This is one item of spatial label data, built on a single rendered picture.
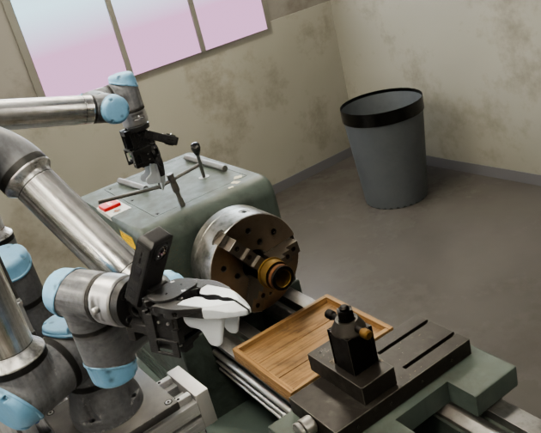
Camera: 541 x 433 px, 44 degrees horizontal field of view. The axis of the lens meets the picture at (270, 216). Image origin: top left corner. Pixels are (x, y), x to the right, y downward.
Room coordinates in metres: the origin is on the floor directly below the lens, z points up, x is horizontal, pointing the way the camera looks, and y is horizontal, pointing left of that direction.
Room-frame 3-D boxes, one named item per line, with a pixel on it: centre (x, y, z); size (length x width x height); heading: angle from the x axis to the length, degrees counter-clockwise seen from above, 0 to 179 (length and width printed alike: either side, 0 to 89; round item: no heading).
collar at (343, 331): (1.30, -0.11, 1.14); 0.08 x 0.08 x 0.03
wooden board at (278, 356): (1.62, -0.03, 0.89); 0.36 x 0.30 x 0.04; 119
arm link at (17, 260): (1.61, 0.68, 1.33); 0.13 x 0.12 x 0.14; 28
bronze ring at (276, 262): (1.73, 0.03, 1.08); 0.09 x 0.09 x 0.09; 29
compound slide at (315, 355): (1.33, -0.10, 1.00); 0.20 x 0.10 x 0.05; 29
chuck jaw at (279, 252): (1.83, -0.01, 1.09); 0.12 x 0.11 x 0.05; 119
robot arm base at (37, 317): (1.60, 0.68, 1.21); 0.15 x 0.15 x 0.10
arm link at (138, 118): (1.95, 0.31, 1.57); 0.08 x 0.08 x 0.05
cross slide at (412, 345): (1.33, -0.17, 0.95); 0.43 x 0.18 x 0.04; 119
